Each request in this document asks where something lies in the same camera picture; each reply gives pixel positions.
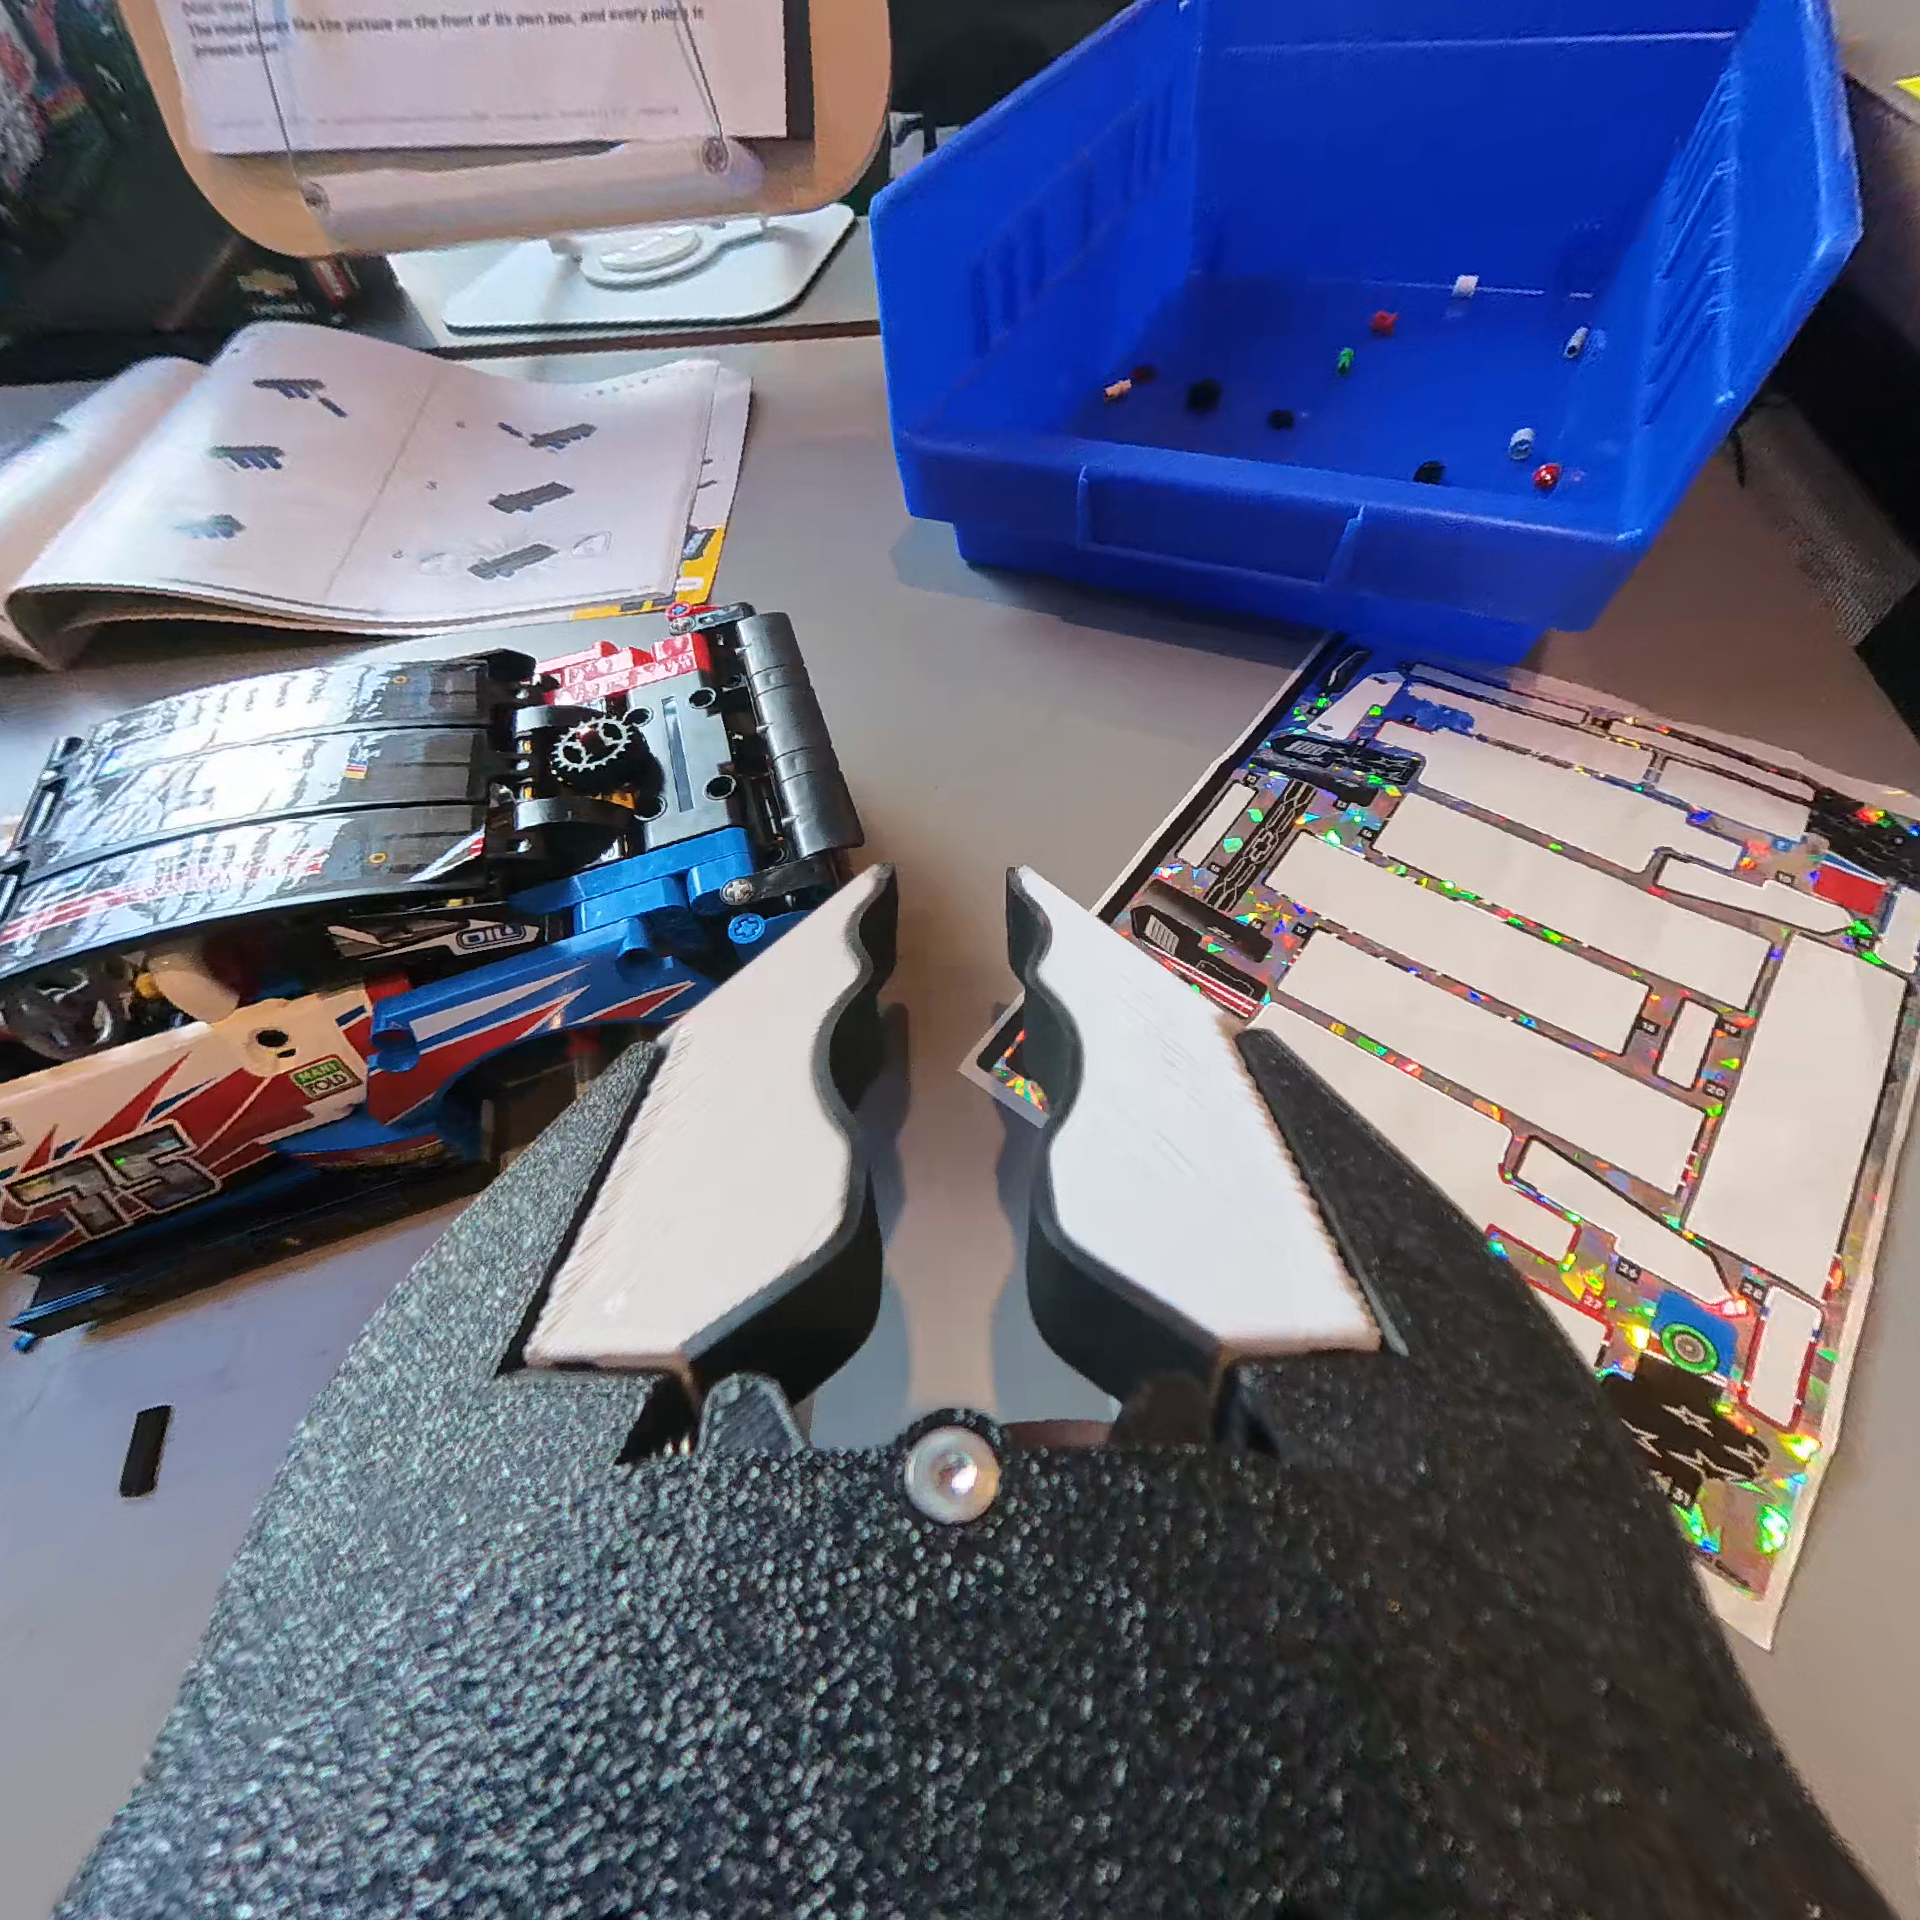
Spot building instruction booklet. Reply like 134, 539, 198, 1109
0, 323, 752, 673

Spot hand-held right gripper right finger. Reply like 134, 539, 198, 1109
1006, 864, 1384, 1403

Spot blue plastic bin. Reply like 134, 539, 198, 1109
866, 0, 1866, 665

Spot black toy set box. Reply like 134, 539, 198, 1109
0, 0, 453, 385

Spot white stand base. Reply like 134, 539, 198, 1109
387, 201, 857, 336

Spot holographic sticker sheet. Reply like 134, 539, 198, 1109
961, 639, 1920, 1652

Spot grey desk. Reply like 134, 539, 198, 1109
0, 211, 1920, 1920

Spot toy brick race car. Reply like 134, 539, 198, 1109
0, 603, 868, 1337

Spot wooden document stand board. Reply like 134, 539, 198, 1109
118, 0, 893, 261

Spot scattered small brick pins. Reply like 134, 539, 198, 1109
1101, 271, 1593, 495

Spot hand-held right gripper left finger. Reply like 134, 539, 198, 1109
522, 861, 904, 1403

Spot printed paper sheet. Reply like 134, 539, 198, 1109
172, 0, 789, 156

